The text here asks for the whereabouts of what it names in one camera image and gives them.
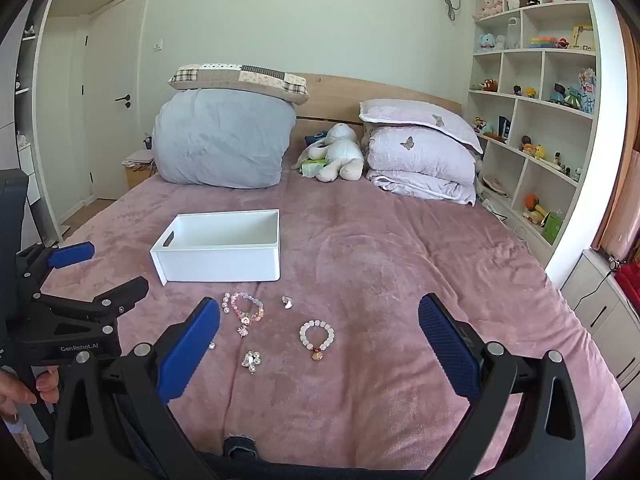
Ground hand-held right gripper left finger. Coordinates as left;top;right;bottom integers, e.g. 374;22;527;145
52;296;226;480

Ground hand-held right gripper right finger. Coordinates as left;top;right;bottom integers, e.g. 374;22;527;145
417;292;588;480

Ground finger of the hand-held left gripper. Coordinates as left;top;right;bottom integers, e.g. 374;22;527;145
32;276;150;342
17;241;96;296

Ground white plastic box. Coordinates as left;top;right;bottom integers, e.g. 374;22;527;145
150;209;281;287

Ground white bead bracelet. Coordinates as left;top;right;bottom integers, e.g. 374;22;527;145
299;320;336;362

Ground person's left hand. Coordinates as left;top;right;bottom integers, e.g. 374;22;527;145
0;366;62;422

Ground wooden bedside table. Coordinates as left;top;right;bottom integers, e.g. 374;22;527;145
122;150;156;191

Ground pink bedspread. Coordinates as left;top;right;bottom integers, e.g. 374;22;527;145
30;160;633;480

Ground white door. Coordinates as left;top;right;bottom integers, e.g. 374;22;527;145
82;0;151;201

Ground white open shelf unit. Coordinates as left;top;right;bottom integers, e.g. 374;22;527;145
12;0;66;246

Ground white low cabinet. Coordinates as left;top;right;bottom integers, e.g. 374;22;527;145
560;250;640;391

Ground green box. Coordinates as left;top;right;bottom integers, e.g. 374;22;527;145
541;212;563;243

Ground beige cloth pouch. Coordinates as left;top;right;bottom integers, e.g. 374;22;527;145
480;174;508;198

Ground large grey pillow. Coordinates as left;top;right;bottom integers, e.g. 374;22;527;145
152;89;298;190

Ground folded pink quilt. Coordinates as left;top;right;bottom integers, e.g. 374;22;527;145
365;126;478;206

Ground red cloth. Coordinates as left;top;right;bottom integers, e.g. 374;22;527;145
614;262;640;301

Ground yellow toy figurines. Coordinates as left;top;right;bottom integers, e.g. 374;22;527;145
520;135;547;161

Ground white plush dog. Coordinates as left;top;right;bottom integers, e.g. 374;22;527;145
292;122;366;183

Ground pink butterfly pillow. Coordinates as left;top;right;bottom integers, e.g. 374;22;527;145
359;99;483;155

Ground patchwork pillow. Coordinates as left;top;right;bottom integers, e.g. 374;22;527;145
167;64;310;106

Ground white bookshelf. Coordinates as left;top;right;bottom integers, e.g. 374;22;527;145
467;0;626;276

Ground wooden headboard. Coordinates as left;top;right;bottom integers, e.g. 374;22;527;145
287;72;463;143

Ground blue anime figure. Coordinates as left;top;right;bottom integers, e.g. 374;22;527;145
575;67;598;113

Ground brown curtain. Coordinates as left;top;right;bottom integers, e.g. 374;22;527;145
592;15;640;261

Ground black cable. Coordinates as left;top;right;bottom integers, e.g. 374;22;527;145
572;257;623;311

